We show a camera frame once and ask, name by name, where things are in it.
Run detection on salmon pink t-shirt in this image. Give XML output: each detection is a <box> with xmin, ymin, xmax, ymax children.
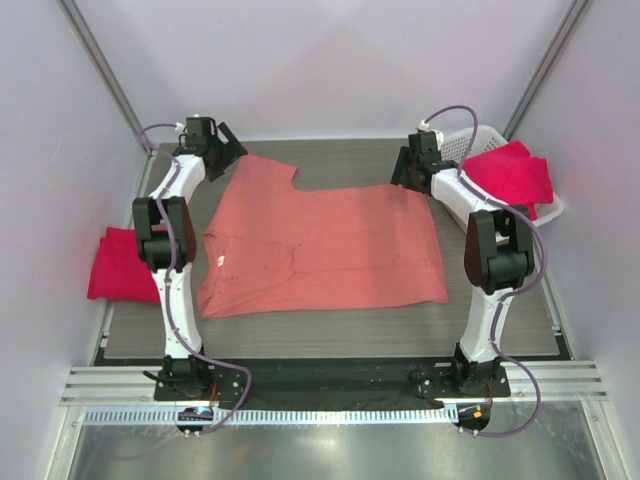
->
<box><xmin>196</xmin><ymin>155</ymin><xmax>449</xmax><ymax>319</ymax></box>

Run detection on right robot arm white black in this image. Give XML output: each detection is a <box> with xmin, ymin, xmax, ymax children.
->
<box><xmin>391</xmin><ymin>130</ymin><xmax>535</xmax><ymax>396</ymax></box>

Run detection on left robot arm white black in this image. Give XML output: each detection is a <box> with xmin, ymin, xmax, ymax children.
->
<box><xmin>132</xmin><ymin>115</ymin><xmax>252</xmax><ymax>399</ymax></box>

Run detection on white plastic laundry basket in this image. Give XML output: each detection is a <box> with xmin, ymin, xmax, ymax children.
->
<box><xmin>441</xmin><ymin>125</ymin><xmax>564</xmax><ymax>226</ymax></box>

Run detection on crimson t-shirt in basket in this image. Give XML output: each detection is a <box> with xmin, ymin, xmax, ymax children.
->
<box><xmin>463</xmin><ymin>141</ymin><xmax>554</xmax><ymax>220</ymax></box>

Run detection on folded crimson t-shirt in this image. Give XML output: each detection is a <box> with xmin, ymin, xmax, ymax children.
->
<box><xmin>87</xmin><ymin>227</ymin><xmax>160</xmax><ymax>304</ymax></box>

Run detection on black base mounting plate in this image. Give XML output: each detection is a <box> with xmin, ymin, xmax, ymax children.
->
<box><xmin>143</xmin><ymin>357</ymin><xmax>511</xmax><ymax>409</ymax></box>

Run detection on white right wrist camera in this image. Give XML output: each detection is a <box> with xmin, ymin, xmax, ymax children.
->
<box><xmin>416</xmin><ymin>120</ymin><xmax>444</xmax><ymax>144</ymax></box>

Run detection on left aluminium frame post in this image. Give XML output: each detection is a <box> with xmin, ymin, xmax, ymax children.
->
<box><xmin>56</xmin><ymin>0</ymin><xmax>151</xmax><ymax>156</ymax></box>

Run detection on aluminium frame post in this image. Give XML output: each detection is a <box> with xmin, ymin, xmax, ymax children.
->
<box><xmin>56</xmin><ymin>0</ymin><xmax>151</xmax><ymax>156</ymax></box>
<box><xmin>502</xmin><ymin>0</ymin><xmax>593</xmax><ymax>140</ymax></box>

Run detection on right aluminium frame post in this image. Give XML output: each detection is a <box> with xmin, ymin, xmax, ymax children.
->
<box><xmin>502</xmin><ymin>0</ymin><xmax>593</xmax><ymax>140</ymax></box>

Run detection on perforated aluminium rail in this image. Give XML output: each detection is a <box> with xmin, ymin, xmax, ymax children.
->
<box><xmin>84</xmin><ymin>405</ymin><xmax>458</xmax><ymax>427</ymax></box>

